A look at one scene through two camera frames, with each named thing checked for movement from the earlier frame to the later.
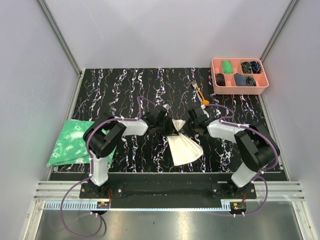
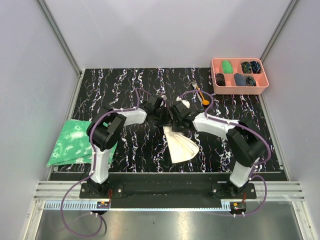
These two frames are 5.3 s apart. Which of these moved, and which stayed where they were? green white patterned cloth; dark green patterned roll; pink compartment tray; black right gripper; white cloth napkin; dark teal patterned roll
Moved: white cloth napkin; black right gripper
Stayed: pink compartment tray; green white patterned cloth; dark green patterned roll; dark teal patterned roll
